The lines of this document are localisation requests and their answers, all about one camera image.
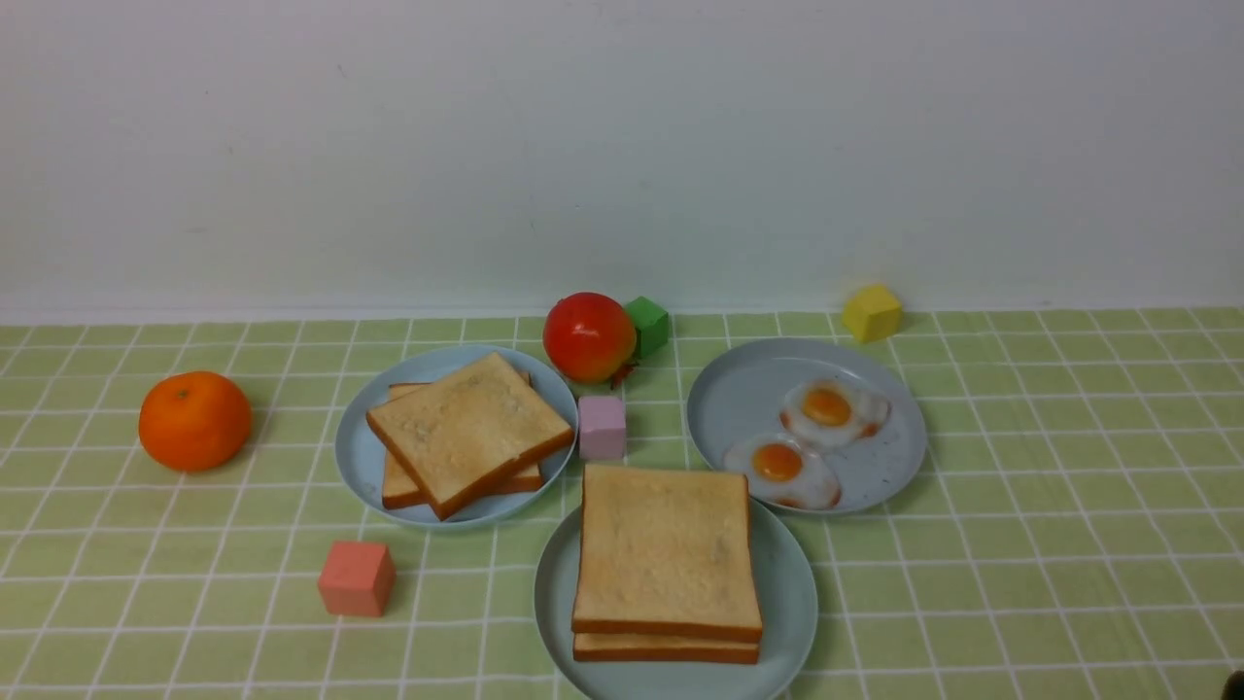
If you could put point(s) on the fried egg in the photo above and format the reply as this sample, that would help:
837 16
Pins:
828 414
782 471

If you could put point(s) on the rear fried egg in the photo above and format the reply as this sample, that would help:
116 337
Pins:
828 414

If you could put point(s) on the blue egg plate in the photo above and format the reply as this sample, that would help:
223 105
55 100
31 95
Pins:
739 395

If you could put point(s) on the yellow wooden cube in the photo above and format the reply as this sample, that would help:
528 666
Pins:
872 314

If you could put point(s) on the front fried egg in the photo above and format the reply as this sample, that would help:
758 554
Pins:
782 471

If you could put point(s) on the orange mandarin fruit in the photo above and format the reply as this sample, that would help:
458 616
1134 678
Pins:
195 421

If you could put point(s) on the green wooden cube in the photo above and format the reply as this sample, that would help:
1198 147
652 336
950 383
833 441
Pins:
652 324

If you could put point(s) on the teal empty front plate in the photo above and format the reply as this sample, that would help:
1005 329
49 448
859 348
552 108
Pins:
788 600

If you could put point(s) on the pink wooden cube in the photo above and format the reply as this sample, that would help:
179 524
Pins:
602 428

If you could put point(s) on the blue bread plate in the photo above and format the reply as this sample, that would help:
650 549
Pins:
360 456

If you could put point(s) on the toast slice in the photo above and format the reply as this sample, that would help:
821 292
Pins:
667 553
637 648
463 434
399 490

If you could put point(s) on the salmon red wooden cube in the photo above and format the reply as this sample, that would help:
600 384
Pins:
357 579

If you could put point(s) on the red pomegranate fruit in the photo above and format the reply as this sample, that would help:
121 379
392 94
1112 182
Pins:
590 339

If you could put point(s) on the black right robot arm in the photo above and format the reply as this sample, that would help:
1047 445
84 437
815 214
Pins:
1234 686

